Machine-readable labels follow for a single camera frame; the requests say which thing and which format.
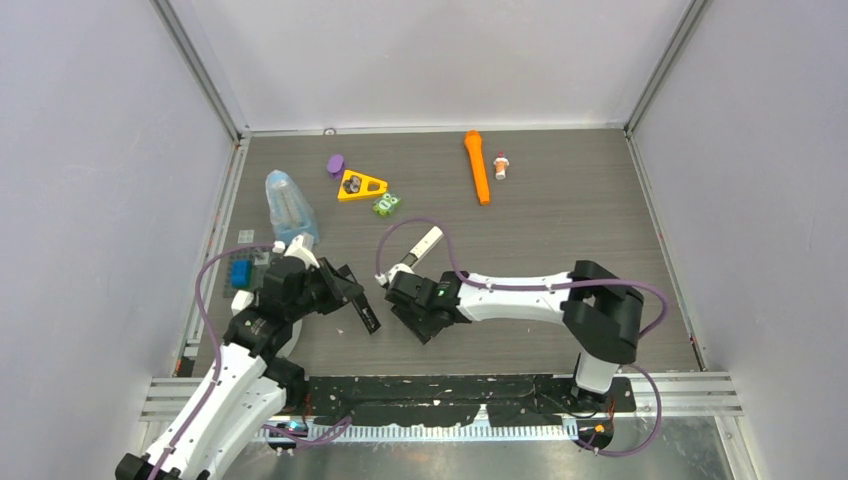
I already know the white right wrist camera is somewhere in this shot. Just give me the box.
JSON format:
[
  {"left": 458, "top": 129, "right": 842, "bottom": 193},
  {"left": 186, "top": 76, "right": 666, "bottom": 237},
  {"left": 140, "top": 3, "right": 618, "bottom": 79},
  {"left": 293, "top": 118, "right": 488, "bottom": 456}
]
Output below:
[{"left": 375, "top": 263, "right": 414, "bottom": 288}]

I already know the blue lego brick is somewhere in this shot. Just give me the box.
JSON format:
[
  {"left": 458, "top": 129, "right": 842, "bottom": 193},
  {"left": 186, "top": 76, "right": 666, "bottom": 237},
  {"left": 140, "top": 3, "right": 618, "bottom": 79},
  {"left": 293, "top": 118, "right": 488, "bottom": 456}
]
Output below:
[{"left": 230, "top": 259, "right": 253, "bottom": 289}]

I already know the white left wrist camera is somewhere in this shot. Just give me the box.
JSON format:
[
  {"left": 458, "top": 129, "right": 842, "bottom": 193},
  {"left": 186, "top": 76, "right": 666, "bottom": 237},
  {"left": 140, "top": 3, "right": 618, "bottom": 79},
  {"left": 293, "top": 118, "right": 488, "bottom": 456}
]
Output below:
[{"left": 272, "top": 232, "right": 319, "bottom": 268}]

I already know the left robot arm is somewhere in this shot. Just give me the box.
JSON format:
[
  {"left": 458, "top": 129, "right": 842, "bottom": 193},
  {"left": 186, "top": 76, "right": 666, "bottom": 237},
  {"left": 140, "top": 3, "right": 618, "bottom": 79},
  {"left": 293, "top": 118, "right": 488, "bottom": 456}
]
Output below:
[{"left": 115, "top": 256, "right": 379, "bottom": 479}]

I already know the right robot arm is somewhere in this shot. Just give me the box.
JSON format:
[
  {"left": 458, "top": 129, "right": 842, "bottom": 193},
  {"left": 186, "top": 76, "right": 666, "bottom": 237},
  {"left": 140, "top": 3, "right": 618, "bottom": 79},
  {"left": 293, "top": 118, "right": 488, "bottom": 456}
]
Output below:
[{"left": 376, "top": 261, "right": 644, "bottom": 411}]

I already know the grey lego baseplate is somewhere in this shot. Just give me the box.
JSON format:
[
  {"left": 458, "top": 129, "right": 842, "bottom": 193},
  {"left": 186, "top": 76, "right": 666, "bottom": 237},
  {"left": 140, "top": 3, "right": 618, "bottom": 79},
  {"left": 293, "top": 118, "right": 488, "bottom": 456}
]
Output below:
[{"left": 220, "top": 229, "right": 271, "bottom": 299}]

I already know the yellow triangle shape toy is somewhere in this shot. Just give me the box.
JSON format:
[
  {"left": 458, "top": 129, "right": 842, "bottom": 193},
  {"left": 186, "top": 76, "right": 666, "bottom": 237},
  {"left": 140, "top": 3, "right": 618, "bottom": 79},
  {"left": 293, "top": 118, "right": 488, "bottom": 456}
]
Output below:
[{"left": 336, "top": 169, "right": 389, "bottom": 202}]

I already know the purple cylinder toy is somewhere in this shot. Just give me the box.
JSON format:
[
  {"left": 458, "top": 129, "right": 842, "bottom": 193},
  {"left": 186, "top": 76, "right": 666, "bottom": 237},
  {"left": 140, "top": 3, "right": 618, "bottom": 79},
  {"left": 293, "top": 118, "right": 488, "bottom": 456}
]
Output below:
[{"left": 326, "top": 154, "right": 347, "bottom": 179}]

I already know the green owl toy block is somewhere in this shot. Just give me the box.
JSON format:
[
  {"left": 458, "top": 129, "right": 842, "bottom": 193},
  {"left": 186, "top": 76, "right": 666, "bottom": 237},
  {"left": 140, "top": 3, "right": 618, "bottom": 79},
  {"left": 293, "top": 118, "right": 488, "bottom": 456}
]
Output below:
[{"left": 373, "top": 192, "right": 402, "bottom": 217}]

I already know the white rectangular thermometer device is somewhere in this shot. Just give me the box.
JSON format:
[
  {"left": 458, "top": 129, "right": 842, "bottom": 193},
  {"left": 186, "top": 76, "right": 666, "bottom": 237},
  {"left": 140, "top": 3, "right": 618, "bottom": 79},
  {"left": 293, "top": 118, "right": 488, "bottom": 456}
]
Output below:
[{"left": 405, "top": 226, "right": 443, "bottom": 268}]

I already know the black remote control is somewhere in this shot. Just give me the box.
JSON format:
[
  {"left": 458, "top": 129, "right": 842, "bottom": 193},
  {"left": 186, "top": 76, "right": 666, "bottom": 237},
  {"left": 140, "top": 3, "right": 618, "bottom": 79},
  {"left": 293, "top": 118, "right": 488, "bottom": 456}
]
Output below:
[{"left": 351, "top": 294, "right": 381, "bottom": 335}]

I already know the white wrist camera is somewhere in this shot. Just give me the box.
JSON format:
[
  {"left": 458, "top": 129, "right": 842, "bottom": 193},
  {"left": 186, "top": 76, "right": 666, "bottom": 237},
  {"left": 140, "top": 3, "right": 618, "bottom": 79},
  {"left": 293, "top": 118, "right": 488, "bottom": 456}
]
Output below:
[
  {"left": 272, "top": 232, "right": 319, "bottom": 268},
  {"left": 375, "top": 263, "right": 414, "bottom": 288}
]

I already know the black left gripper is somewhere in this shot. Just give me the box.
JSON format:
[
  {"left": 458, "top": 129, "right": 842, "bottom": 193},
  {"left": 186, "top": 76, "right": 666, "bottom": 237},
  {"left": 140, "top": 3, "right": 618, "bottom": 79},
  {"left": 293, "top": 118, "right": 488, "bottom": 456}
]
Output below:
[{"left": 287, "top": 257, "right": 361, "bottom": 321}]

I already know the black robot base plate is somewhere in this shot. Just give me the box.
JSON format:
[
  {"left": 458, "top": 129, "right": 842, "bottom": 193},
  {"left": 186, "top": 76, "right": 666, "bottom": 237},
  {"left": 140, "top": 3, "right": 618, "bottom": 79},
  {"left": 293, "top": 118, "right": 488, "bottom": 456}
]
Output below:
[{"left": 284, "top": 374, "right": 636, "bottom": 427}]

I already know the blue transparent plastic container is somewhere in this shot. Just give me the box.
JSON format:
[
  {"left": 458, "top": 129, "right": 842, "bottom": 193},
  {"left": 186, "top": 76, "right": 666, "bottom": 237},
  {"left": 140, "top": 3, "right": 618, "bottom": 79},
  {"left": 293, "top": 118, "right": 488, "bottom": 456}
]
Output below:
[{"left": 265, "top": 170, "right": 320, "bottom": 244}]

